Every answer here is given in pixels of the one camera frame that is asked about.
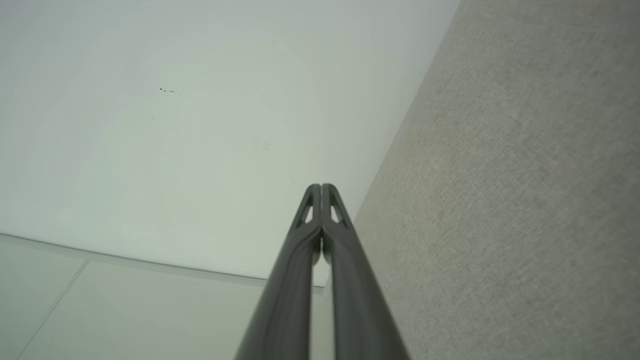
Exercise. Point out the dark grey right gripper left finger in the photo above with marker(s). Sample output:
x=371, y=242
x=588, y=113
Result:
x=290, y=300

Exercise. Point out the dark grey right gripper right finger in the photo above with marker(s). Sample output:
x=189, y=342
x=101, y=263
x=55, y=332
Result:
x=360, y=300

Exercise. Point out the grey fabric sofa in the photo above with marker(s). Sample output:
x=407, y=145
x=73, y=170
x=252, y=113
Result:
x=525, y=200

